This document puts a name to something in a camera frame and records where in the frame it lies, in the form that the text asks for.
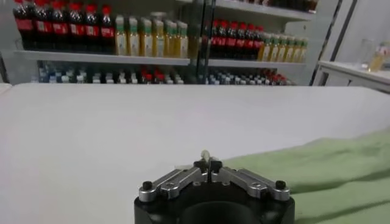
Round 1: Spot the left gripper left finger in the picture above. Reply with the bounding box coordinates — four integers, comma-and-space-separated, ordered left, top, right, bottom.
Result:
138, 158, 210, 203

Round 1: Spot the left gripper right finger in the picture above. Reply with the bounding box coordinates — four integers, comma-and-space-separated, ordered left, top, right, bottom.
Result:
208, 158, 291, 202

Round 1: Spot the light green t-shirt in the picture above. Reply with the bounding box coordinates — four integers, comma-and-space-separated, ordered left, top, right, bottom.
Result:
200, 129, 390, 224

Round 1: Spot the white cabinet shelf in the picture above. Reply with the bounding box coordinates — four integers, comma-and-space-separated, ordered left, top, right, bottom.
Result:
13, 50, 192, 66
208, 58, 307, 69
213, 0, 314, 21

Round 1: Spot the green cap yellow juice bottle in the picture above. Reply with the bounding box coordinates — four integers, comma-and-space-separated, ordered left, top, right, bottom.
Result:
258, 32, 271, 61
300, 38, 308, 63
292, 37, 302, 63
175, 21, 190, 59
269, 33, 279, 62
277, 35, 286, 63
127, 16, 141, 57
164, 20, 178, 58
114, 15, 128, 57
152, 18, 166, 58
139, 17, 154, 58
285, 35, 294, 63

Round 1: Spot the white side table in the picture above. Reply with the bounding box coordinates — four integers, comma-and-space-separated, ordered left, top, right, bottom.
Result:
312, 60, 390, 94

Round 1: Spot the clear glass jar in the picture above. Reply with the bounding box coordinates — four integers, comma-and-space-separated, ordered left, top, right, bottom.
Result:
358, 38, 376, 65

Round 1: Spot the yellow liquid plastic bottle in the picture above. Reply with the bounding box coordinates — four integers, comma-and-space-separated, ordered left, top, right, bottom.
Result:
369, 42, 390, 73

